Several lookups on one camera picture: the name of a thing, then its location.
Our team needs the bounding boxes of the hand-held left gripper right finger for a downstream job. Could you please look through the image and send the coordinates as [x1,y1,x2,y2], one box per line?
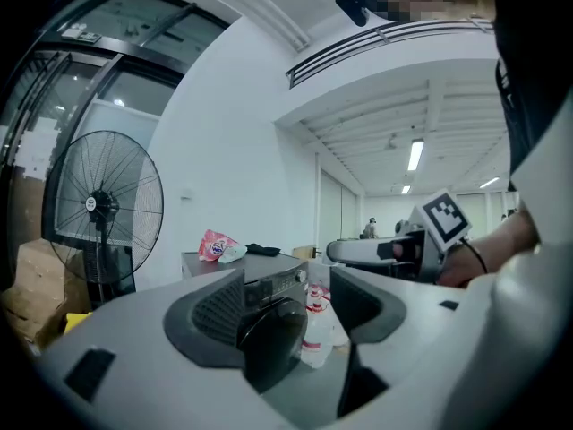
[329,265,469,421]

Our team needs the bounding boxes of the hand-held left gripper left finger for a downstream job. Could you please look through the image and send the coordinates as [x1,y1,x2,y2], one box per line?
[38,268,324,430]

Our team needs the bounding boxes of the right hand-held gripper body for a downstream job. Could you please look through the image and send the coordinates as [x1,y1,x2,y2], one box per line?
[390,188,474,286]

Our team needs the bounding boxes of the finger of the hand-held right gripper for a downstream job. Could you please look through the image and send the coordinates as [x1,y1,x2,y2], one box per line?
[325,237,398,268]

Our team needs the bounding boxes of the dark detergent drawer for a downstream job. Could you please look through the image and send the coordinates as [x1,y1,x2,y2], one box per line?
[244,278,275,307]

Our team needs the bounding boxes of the person's right forearm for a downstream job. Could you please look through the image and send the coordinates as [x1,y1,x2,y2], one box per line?
[465,210,542,278]

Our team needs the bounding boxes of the dark grey washing machine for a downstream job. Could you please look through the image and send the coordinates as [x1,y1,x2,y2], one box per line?
[180,250,311,394]

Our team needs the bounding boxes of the pink detergent bag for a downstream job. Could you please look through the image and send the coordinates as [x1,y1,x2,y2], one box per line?
[197,228,239,263]

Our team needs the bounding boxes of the person's right hand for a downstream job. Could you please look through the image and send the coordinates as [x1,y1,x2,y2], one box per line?
[440,241,488,289]

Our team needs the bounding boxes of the small cardboard box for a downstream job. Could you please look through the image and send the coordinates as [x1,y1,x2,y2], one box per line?
[292,245,324,262]

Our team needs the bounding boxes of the yellow box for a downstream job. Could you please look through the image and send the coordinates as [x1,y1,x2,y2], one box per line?
[64,310,94,333]

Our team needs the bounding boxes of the long ceiling light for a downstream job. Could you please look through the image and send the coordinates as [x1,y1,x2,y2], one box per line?
[406,138,425,173]

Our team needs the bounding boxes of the pack of clear water bottles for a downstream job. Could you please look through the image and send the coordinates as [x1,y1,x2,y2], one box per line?
[298,279,351,370]

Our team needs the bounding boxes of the black cloth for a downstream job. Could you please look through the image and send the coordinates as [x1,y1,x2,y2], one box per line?
[245,242,283,257]

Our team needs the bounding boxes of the brown cardboard boxes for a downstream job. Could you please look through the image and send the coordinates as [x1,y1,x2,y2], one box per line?
[0,238,93,356]

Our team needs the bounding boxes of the pale green plastic bag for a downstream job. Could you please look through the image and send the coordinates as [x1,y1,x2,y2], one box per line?
[218,244,249,265]

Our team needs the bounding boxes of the black balcony railing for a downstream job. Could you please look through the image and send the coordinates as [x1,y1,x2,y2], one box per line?
[285,17,496,90]

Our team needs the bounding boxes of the black framed glass door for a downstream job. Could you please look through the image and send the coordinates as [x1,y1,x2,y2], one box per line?
[0,0,230,291]

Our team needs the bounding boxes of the black wrist cord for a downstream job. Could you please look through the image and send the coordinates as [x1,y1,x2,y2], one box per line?
[458,237,490,275]

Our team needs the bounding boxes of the black pedestal fan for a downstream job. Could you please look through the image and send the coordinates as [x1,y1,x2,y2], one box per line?
[41,129,166,309]

